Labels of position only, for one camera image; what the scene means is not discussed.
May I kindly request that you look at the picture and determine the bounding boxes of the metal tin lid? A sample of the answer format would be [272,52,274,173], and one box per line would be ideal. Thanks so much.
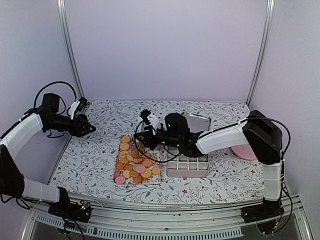
[181,112,212,133]

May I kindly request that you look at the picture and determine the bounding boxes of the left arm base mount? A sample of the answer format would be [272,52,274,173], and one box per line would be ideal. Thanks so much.
[47,202,92,223]

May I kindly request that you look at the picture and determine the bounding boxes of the aluminium frame post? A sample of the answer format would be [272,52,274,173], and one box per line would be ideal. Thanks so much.
[56,0,85,98]
[246,0,275,107]

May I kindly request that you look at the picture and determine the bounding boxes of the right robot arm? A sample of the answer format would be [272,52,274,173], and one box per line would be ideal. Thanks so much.
[133,109,287,223]

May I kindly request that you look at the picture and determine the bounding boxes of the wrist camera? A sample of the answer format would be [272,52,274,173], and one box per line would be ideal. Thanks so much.
[67,97,88,120]
[137,109,161,135]

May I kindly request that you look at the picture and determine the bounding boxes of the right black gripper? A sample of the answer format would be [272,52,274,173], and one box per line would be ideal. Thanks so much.
[133,126,181,152]

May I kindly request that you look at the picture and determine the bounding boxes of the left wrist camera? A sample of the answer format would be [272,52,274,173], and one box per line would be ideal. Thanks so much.
[67,97,88,120]

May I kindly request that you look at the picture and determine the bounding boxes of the metal divided cookie tin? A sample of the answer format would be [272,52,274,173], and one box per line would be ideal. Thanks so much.
[166,147,209,178]

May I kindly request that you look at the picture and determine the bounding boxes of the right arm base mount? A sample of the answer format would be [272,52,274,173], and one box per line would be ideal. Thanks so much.
[241,198,285,235]

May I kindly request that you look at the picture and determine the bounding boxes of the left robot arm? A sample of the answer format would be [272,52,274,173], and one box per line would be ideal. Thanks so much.
[0,93,96,222]

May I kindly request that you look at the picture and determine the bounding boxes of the floral cookie tray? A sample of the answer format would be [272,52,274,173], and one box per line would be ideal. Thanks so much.
[113,135,166,186]

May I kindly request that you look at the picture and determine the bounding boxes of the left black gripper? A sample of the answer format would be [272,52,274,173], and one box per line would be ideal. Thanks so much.
[45,113,96,137]

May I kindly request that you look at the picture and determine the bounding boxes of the pink plate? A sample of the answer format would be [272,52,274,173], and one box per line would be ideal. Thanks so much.
[231,145,257,161]

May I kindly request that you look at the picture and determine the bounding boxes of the floral tablecloth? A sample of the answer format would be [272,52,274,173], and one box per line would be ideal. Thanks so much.
[49,100,281,205]

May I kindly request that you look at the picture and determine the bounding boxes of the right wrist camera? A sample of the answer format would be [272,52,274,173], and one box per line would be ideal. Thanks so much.
[137,109,161,135]

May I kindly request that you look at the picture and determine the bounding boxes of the right aluminium frame post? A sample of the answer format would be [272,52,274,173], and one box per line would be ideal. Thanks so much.
[246,0,275,107]

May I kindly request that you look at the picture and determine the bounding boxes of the swirl orange cookie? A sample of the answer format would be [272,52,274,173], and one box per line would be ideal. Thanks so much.
[115,162,125,171]

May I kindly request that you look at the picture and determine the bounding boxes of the left aluminium frame post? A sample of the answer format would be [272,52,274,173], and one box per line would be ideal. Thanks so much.
[56,0,85,98]

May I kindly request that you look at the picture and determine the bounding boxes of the metal serving tongs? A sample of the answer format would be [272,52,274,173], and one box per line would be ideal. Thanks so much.
[132,142,146,159]

